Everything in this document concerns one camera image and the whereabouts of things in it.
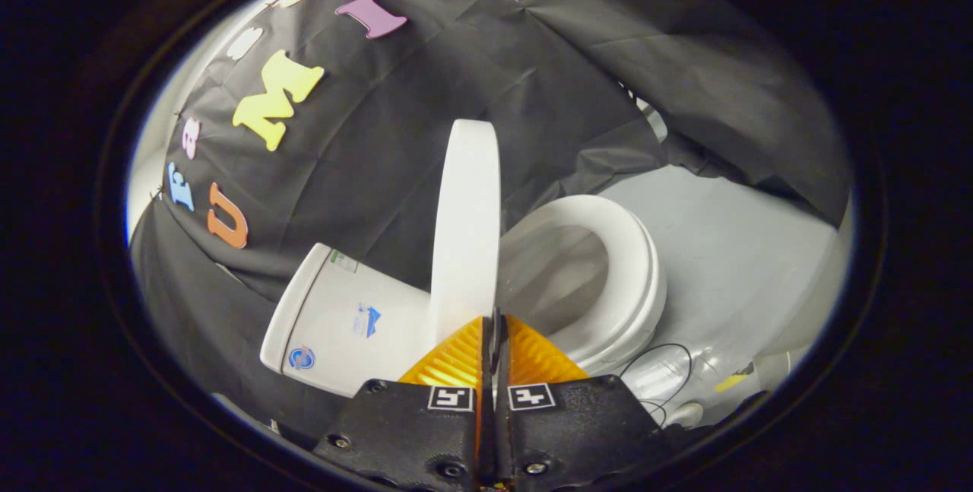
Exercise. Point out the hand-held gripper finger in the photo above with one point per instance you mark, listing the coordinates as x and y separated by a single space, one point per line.
504 431
486 431

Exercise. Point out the white toilet lid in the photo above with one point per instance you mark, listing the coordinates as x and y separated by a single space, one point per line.
467 233

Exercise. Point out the white ceramic toilet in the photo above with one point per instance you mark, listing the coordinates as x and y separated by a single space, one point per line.
365 340

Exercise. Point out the white toilet tank cover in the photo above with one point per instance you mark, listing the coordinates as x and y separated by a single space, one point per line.
293 309

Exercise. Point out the yellow tape strip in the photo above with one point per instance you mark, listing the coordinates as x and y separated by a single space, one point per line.
731 382

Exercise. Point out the black backdrop cloth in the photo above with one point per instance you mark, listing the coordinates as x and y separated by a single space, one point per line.
395 134

